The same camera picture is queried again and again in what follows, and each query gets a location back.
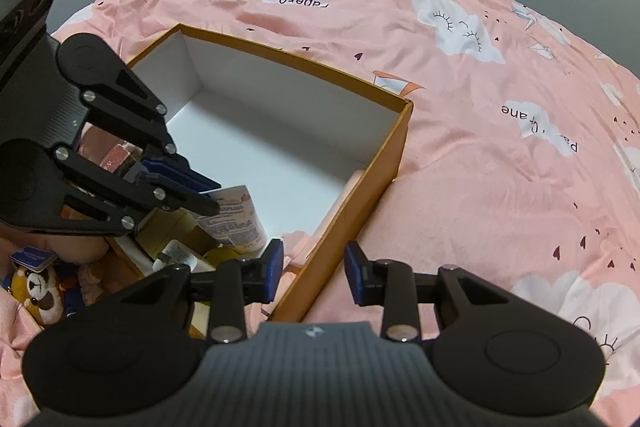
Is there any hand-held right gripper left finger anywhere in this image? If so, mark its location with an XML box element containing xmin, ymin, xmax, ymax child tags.
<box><xmin>120</xmin><ymin>238</ymin><xmax>285</xmax><ymax>343</ymax></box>

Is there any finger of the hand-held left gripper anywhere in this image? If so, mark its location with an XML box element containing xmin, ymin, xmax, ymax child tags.
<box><xmin>50</xmin><ymin>145</ymin><xmax>222</xmax><ymax>238</ymax></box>
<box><xmin>82</xmin><ymin>66</ymin><xmax>222</xmax><ymax>194</ymax></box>

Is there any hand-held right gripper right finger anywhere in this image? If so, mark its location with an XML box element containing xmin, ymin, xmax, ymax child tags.
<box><xmin>345</xmin><ymin>240</ymin><xmax>508</xmax><ymax>342</ymax></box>

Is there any maroon small box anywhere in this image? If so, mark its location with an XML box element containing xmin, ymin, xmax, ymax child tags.
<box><xmin>99</xmin><ymin>142</ymin><xmax>146</xmax><ymax>175</ymax></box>

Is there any pink fabric pouch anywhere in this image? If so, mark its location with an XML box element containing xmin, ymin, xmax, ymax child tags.
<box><xmin>77</xmin><ymin>122</ymin><xmax>131</xmax><ymax>158</ymax></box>

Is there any orange cardboard box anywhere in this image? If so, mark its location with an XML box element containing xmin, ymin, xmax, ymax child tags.
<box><xmin>105</xmin><ymin>23</ymin><xmax>415</xmax><ymax>340</ymax></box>

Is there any white printed cream tube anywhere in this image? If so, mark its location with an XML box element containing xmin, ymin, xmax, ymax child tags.
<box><xmin>192</xmin><ymin>184</ymin><xmax>268</xmax><ymax>253</ymax></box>

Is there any gold small box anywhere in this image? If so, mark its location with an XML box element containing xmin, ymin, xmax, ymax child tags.
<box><xmin>135</xmin><ymin>207</ymin><xmax>213</xmax><ymax>258</ymax></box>

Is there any yellow round object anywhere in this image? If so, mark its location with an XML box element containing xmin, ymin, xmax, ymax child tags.
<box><xmin>202</xmin><ymin>247</ymin><xmax>241</xmax><ymax>268</ymax></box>

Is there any blue hang tag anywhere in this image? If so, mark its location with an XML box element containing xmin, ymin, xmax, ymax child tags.
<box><xmin>9</xmin><ymin>246</ymin><xmax>58</xmax><ymax>274</ymax></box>

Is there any pink printed blanket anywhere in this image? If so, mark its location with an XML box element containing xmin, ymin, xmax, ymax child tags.
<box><xmin>0</xmin><ymin>0</ymin><xmax>640</xmax><ymax>427</ymax></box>

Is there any brown raccoon plush keychain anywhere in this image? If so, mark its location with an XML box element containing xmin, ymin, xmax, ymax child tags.
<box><xmin>2</xmin><ymin>264</ymin><xmax>68</xmax><ymax>328</ymax></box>

